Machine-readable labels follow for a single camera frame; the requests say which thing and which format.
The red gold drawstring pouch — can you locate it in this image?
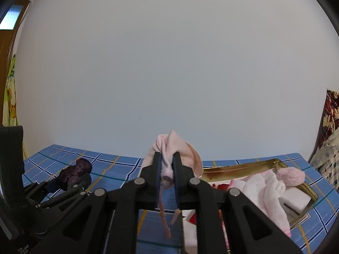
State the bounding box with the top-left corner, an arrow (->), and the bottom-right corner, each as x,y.
210,182 -> 231,191

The rusty metal tin box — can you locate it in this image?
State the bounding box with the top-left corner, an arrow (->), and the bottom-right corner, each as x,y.
201,159 -> 319,229

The white foam sponge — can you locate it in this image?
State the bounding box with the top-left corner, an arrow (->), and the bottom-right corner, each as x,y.
279,185 -> 311,215

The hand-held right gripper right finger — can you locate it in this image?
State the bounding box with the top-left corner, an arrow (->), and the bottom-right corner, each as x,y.
173,152 -> 304,254

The grey plaid quilt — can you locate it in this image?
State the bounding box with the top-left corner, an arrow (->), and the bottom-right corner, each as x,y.
308,130 -> 339,191

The small transom window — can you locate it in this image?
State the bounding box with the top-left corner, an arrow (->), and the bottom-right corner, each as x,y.
0,4 -> 23,29

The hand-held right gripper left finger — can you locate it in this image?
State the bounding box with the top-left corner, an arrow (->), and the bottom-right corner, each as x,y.
32,151 -> 163,254

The brown wooden door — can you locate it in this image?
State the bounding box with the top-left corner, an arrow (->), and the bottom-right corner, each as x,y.
0,0 -> 32,127

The blue plaid bed sheet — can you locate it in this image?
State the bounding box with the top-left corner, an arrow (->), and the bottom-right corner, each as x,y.
22,144 -> 335,254

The dark purple scrunchie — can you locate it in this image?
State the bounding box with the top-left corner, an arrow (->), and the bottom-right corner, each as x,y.
58,158 -> 93,191

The yellow green hanging cloth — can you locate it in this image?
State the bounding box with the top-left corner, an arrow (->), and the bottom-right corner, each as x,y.
3,55 -> 28,159

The light pink underwear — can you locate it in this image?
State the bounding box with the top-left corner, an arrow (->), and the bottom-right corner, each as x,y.
140,130 -> 203,240

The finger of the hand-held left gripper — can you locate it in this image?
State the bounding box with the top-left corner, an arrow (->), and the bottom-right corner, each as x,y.
24,177 -> 68,194
34,173 -> 92,210

